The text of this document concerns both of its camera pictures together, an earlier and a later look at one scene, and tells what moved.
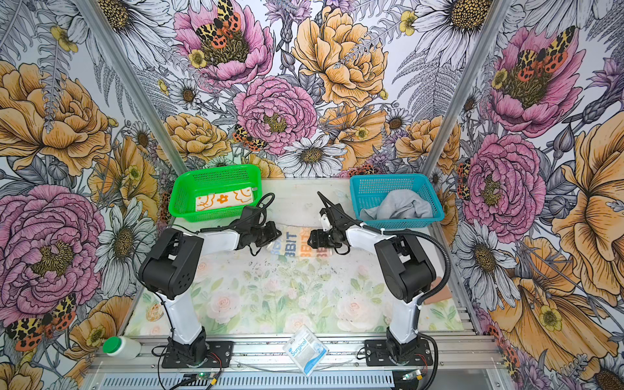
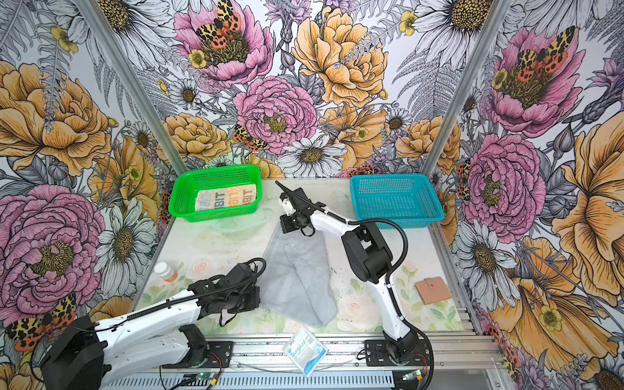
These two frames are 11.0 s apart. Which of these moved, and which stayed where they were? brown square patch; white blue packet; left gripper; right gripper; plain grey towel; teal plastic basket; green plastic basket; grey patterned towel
Moved: left gripper; grey patterned towel; plain grey towel; right gripper
Stayed: white blue packet; green plastic basket; brown square patch; teal plastic basket
